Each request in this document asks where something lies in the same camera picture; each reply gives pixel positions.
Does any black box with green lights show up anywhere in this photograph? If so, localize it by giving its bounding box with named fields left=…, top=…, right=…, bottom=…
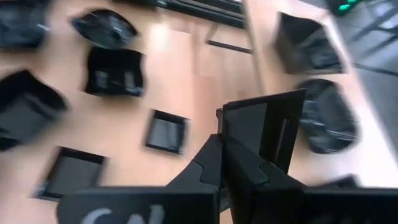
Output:
left=325, top=0, right=368, bottom=16

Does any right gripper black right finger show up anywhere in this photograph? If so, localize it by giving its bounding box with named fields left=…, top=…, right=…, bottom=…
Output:
left=223, top=136, right=304, bottom=224

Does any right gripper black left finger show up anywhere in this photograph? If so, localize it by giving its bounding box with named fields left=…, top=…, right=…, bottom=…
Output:
left=166, top=133, right=223, bottom=188

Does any black aluminium frame rail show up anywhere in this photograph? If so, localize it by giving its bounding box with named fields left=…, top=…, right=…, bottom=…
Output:
left=110, top=0, right=246, bottom=29

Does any small square black plate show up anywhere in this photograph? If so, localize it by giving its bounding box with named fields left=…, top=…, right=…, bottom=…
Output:
left=144, top=108, right=190, bottom=156
left=216, top=89, right=307, bottom=175
left=35, top=146, right=107, bottom=202

